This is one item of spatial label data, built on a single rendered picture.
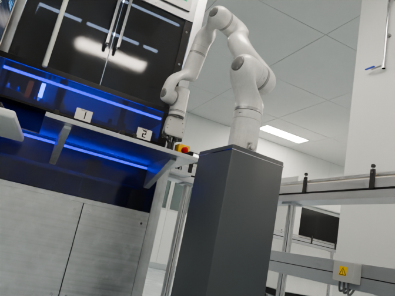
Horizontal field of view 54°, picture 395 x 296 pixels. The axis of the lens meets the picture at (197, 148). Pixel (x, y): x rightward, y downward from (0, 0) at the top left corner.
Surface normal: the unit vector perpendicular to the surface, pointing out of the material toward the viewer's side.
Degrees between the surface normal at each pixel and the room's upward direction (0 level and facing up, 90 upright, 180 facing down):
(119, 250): 90
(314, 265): 90
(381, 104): 90
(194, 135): 90
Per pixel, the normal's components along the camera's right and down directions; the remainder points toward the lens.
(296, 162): 0.43, -0.15
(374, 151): -0.88, -0.28
